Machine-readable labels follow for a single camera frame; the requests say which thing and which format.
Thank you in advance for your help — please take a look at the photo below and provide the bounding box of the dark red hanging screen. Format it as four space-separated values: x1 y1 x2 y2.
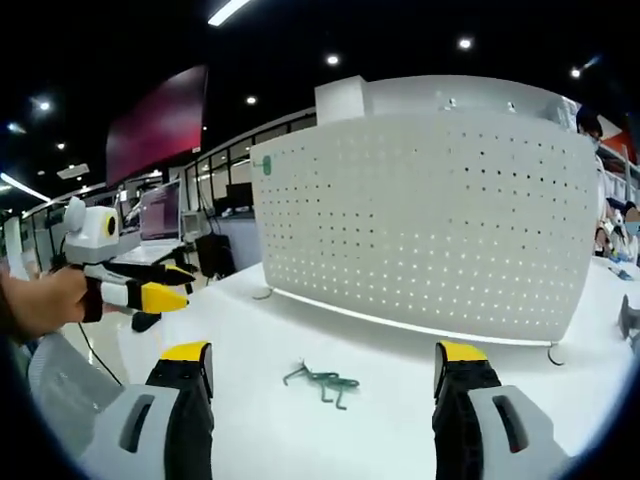
105 64 209 187

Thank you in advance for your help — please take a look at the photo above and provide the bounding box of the white partition panel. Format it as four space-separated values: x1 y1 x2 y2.
314 74 577 122

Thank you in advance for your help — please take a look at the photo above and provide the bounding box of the long ceiling light strip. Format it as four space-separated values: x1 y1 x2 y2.
206 0 252 27

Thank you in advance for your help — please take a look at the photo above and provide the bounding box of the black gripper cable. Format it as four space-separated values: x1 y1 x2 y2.
76 322 124 387

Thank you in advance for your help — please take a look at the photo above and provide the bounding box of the person's left hand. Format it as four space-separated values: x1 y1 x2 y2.
0 266 92 347

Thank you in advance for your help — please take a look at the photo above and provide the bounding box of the white pegboard mounting plate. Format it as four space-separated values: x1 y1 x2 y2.
249 110 604 367

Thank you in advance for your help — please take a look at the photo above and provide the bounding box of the group of ceiling spotlights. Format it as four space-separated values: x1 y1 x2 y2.
7 37 585 151

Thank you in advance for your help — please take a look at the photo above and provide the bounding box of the dark grey curved object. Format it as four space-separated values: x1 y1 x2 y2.
618 294 640 352

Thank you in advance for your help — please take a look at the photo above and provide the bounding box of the white mesh chair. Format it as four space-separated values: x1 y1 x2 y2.
27 332 127 451

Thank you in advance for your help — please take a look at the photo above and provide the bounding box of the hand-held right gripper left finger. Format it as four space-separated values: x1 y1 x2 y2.
81 341 217 480

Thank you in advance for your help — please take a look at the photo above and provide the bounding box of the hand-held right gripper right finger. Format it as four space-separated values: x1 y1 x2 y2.
431 340 572 480

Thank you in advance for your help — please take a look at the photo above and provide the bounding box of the computer monitor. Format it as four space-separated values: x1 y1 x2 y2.
139 179 183 242

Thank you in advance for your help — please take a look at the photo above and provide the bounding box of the black computer tower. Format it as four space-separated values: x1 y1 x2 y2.
195 233 237 279

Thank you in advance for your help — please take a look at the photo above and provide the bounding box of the white office desk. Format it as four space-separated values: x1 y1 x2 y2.
113 239 187 267

